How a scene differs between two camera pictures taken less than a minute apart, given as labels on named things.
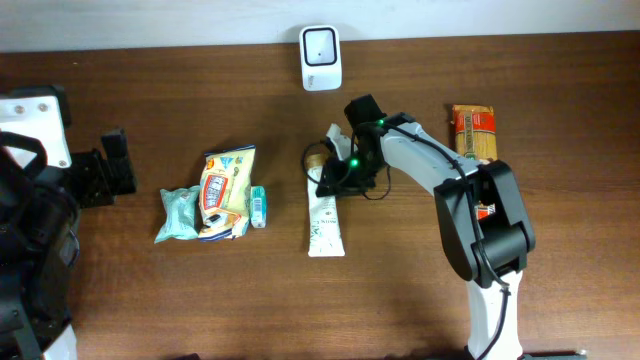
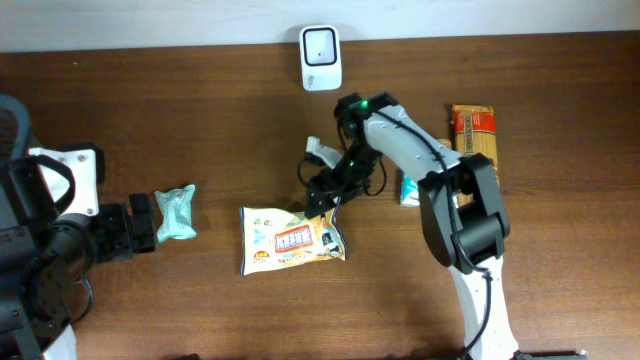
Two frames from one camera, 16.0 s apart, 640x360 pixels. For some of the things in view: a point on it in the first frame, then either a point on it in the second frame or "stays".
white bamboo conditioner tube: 325,237 -> 409,191
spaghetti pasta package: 476,138 stays
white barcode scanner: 321,58 stays
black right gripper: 341,186 stays
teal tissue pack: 181,205 stays
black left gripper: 97,187 -> 121,242
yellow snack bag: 224,195 -> 274,239
